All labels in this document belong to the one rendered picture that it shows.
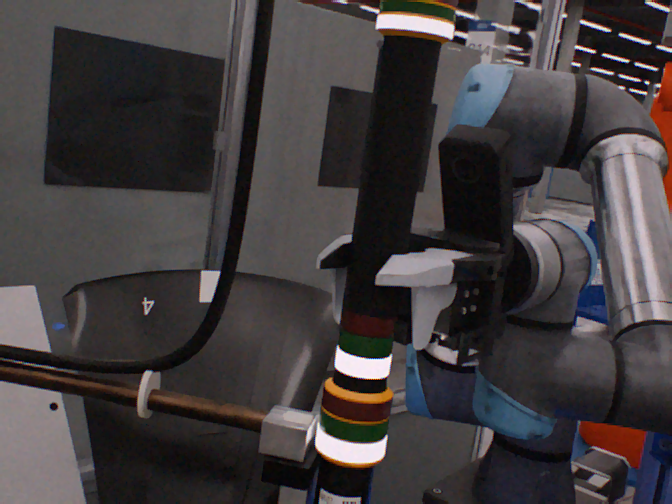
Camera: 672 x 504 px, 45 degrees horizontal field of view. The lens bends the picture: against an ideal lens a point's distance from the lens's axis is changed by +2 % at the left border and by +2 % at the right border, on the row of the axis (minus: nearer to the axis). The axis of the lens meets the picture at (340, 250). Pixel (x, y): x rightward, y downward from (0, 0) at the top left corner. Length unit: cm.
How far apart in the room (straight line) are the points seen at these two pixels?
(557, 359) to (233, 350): 28
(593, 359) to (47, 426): 49
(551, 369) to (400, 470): 115
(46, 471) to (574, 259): 50
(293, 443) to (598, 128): 61
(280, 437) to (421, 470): 142
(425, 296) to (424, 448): 143
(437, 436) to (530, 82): 110
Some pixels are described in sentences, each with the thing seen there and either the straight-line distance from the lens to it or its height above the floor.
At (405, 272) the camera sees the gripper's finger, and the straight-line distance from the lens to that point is 45.
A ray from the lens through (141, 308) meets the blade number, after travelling 65.
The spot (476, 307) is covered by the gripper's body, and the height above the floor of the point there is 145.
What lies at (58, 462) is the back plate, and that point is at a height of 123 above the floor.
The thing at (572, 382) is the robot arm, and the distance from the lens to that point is 73.
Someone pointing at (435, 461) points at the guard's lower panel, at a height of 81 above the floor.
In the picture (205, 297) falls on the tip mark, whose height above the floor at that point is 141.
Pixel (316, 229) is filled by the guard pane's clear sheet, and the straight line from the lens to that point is 145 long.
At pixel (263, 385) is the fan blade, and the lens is 60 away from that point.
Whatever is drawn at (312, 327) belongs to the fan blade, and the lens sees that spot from 64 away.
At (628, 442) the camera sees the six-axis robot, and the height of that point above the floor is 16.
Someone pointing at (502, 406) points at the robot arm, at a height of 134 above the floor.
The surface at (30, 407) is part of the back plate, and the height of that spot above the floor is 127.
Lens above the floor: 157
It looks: 10 degrees down
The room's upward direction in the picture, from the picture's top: 8 degrees clockwise
